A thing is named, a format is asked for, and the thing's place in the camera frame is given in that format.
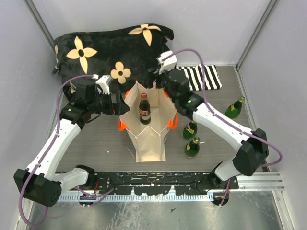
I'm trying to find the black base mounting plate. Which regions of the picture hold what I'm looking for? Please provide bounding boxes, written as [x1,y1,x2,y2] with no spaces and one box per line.
[83,172,227,196]

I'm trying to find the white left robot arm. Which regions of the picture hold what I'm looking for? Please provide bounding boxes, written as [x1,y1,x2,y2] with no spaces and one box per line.
[13,83,130,207]

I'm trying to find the black blanket beige flowers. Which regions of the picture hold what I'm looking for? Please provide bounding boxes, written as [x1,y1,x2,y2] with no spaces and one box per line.
[52,23,174,99]

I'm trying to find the green bottle front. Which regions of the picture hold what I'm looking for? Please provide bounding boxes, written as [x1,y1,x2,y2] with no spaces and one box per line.
[184,137,200,159]

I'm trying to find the black white striped cloth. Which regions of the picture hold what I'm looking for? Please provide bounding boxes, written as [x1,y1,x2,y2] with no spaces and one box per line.
[176,64,222,91]

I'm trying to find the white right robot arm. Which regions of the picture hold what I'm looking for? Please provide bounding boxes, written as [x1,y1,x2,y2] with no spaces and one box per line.
[147,68,269,189]

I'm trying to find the aluminium frame rail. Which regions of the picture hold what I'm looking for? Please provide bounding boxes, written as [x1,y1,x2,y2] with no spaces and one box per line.
[23,171,286,194]

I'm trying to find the green bottle far right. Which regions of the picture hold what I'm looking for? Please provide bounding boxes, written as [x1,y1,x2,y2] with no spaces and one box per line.
[225,96,245,119]

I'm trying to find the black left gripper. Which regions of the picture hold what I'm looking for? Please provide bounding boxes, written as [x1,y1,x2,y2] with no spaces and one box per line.
[89,89,130,115]

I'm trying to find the white slotted cable duct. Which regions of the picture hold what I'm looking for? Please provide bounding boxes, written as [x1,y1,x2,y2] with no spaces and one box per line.
[58,192,214,203]

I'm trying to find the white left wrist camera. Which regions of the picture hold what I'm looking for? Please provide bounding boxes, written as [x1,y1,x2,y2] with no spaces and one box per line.
[92,74,113,95]

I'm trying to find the cola bottle red cap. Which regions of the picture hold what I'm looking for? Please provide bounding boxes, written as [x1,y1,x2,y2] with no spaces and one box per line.
[139,92,151,125]

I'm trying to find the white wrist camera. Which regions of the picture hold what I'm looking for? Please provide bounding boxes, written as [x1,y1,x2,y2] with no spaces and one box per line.
[92,74,113,95]
[157,51,177,75]

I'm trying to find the green bottle near bag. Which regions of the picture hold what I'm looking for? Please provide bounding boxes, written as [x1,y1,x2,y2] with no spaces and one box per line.
[183,121,198,140]

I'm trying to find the beige canvas bag orange handles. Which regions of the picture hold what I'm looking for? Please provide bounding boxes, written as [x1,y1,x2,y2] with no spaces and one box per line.
[118,82,178,162]

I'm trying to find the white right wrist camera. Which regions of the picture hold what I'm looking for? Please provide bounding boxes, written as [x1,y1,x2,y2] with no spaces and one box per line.
[157,51,177,75]

